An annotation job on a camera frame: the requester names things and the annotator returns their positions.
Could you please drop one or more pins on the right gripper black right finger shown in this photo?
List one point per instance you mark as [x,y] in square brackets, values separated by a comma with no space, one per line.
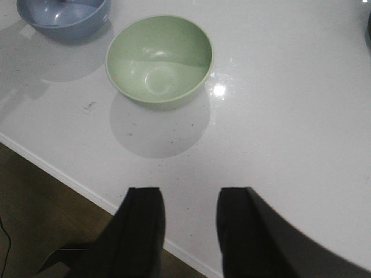
[255,241]

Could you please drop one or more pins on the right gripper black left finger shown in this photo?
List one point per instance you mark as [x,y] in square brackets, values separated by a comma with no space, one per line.
[129,246]

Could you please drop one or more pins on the green bowl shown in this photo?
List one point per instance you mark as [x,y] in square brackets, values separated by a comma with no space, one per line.
[160,62]

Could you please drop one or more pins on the blue bowl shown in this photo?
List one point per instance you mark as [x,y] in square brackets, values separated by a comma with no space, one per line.
[65,20]

